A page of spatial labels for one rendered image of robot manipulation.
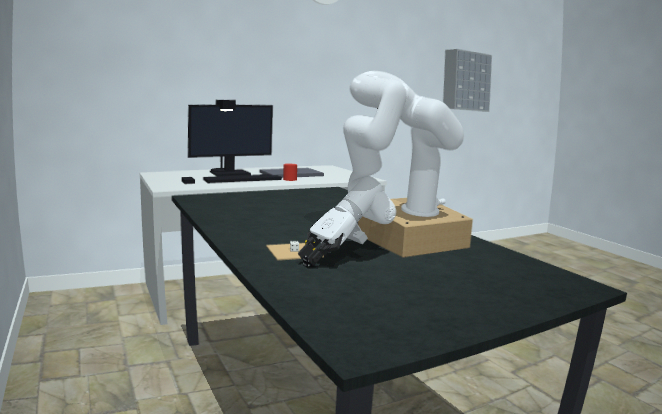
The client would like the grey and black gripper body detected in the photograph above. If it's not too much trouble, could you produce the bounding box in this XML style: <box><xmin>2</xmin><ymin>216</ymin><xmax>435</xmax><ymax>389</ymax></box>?
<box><xmin>310</xmin><ymin>205</ymin><xmax>357</xmax><ymax>245</ymax></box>

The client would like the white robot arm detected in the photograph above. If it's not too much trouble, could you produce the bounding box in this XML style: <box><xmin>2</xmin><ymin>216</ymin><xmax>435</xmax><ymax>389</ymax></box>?
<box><xmin>338</xmin><ymin>71</ymin><xmax>464</xmax><ymax>224</ymax></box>

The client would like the beige square mat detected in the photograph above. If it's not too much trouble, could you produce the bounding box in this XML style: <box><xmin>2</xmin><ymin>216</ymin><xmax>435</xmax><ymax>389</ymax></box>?
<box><xmin>266</xmin><ymin>243</ymin><xmax>305</xmax><ymax>260</ymax></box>

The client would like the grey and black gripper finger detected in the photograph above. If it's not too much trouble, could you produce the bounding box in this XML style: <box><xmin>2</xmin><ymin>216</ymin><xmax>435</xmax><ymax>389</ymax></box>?
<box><xmin>298</xmin><ymin>232</ymin><xmax>322</xmax><ymax>260</ymax></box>
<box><xmin>307</xmin><ymin>233</ymin><xmax>343</xmax><ymax>266</ymax></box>

